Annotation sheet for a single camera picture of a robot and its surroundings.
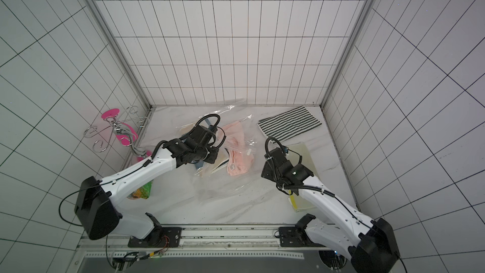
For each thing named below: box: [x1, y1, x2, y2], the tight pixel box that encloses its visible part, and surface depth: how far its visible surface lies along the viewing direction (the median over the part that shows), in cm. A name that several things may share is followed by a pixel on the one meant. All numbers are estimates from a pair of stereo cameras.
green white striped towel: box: [257, 105, 323, 145], surface depth 109 cm
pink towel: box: [220, 120, 254, 176], surface depth 93 cm
